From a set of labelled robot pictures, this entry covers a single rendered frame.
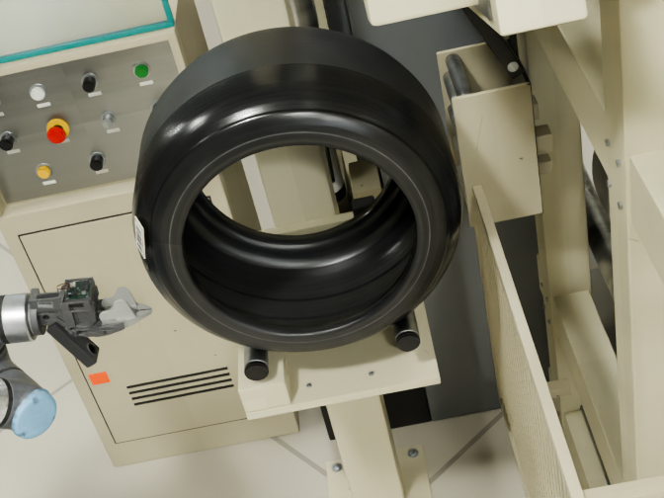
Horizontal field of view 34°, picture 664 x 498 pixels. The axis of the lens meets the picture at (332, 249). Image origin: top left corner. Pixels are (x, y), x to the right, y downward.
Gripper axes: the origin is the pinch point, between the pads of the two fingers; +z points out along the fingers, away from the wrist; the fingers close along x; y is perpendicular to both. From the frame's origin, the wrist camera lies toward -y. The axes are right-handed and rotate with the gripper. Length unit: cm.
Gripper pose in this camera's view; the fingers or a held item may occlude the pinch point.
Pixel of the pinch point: (145, 313)
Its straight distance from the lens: 200.9
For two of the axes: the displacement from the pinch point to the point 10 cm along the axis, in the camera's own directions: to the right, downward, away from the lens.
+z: 10.0, -1.0, 0.1
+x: -0.7, -5.9, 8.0
